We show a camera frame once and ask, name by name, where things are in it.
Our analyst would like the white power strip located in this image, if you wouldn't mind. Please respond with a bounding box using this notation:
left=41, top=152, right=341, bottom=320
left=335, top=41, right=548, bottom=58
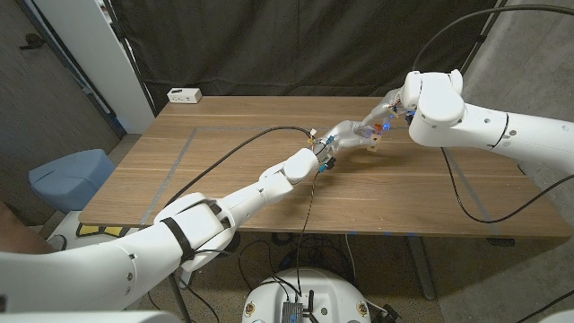
left=166, top=87, right=204, bottom=105

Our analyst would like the grey electronics box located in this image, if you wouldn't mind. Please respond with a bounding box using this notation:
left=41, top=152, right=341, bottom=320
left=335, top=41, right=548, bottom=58
left=281, top=301, right=306, bottom=323

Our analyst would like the black round disc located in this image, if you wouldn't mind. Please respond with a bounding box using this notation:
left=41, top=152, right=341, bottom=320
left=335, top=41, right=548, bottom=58
left=224, top=230, right=242, bottom=257

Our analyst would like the thin black hanging cable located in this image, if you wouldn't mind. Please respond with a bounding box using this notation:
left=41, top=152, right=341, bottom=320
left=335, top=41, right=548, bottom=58
left=294, top=172, right=320, bottom=293
left=439, top=146, right=574, bottom=225

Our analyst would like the black cable bundle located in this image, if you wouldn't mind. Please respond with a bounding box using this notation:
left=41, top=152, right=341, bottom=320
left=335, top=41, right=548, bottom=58
left=236, top=231, right=356, bottom=291

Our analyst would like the black backdrop curtain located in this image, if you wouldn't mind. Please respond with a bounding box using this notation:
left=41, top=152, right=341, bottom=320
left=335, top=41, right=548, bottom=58
left=109, top=0, right=500, bottom=112

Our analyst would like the grey table leg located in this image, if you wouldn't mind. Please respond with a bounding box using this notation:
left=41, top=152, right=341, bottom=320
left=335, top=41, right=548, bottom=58
left=404, top=235, right=438, bottom=301

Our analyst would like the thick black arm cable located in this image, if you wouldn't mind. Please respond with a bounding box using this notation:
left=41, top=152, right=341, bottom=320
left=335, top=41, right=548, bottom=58
left=410, top=4, right=574, bottom=74
left=164, top=126, right=315, bottom=208

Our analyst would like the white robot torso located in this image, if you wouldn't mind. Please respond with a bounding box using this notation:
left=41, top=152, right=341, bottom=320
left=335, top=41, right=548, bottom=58
left=241, top=266, right=373, bottom=323

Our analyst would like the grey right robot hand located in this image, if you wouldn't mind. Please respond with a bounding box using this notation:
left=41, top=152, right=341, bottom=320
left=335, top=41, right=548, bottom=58
left=361, top=87, right=408, bottom=132

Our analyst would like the white table leg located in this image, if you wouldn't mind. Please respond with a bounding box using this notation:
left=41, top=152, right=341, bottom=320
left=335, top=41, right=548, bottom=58
left=178, top=268, right=196, bottom=289

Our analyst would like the blue padded stool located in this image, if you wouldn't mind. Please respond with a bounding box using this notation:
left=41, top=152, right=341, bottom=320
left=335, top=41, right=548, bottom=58
left=28, top=148, right=117, bottom=214

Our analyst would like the person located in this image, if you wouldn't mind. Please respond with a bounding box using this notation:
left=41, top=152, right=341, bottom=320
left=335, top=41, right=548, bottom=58
left=0, top=204, right=69, bottom=259

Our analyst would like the black backdrop stand pole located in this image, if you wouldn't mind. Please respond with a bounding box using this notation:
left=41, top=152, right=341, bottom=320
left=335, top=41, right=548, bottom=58
left=459, top=0, right=510, bottom=75
left=101, top=0, right=159, bottom=118

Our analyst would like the yellow black striped base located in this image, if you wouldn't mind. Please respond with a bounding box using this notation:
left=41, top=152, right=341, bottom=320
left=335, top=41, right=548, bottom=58
left=74, top=223, right=132, bottom=239

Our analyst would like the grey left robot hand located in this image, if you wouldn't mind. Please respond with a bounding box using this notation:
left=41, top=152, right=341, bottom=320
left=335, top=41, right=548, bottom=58
left=316, top=119, right=377, bottom=158

